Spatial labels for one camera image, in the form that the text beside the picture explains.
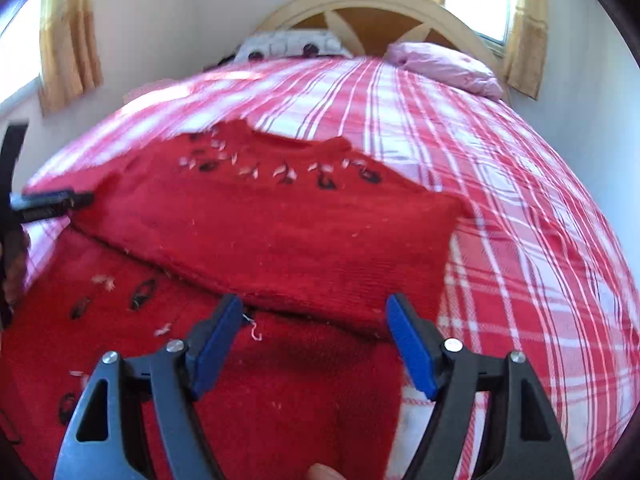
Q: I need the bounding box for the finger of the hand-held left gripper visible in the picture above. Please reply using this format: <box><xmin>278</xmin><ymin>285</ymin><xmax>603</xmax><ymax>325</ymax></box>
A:
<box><xmin>10</xmin><ymin>188</ymin><xmax>96</xmax><ymax>222</ymax></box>

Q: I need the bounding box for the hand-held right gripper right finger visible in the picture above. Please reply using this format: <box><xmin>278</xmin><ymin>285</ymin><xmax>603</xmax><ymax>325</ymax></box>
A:
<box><xmin>387</xmin><ymin>294</ymin><xmax>576</xmax><ymax>480</ymax></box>

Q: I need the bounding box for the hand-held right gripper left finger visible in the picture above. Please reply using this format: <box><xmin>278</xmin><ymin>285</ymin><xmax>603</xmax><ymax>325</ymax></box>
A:
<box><xmin>52</xmin><ymin>294</ymin><xmax>244</xmax><ymax>480</ymax></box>

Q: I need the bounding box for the red knitted sweater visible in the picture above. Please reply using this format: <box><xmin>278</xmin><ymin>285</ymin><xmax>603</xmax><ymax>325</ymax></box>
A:
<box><xmin>0</xmin><ymin>120</ymin><xmax>463</xmax><ymax>480</ymax></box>

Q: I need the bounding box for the person's left hand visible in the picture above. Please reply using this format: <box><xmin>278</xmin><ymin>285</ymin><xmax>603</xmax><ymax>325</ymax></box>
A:
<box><xmin>5</xmin><ymin>232</ymin><xmax>31</xmax><ymax>309</ymax></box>

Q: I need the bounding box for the person's right hand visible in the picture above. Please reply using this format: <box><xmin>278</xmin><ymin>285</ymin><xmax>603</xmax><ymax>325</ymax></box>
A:
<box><xmin>306</xmin><ymin>462</ymin><xmax>346</xmax><ymax>480</ymax></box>

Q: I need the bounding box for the red white plaid bedsheet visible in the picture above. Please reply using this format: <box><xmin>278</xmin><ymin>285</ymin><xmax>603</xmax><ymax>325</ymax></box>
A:
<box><xmin>20</xmin><ymin>55</ymin><xmax>640</xmax><ymax>480</ymax></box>

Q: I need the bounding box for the pink pillow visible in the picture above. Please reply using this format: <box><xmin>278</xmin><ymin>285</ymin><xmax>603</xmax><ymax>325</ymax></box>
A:
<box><xmin>385</xmin><ymin>41</ymin><xmax>503</xmax><ymax>98</ymax></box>

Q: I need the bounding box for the grey patterned pillow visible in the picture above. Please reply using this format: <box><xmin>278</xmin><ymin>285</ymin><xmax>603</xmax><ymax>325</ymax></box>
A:
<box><xmin>232</xmin><ymin>30</ymin><xmax>353</xmax><ymax>63</ymax></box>

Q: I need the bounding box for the cream wooden headboard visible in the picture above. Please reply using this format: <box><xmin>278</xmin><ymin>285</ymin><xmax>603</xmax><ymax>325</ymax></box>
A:
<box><xmin>257</xmin><ymin>0</ymin><xmax>511</xmax><ymax>106</ymax></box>

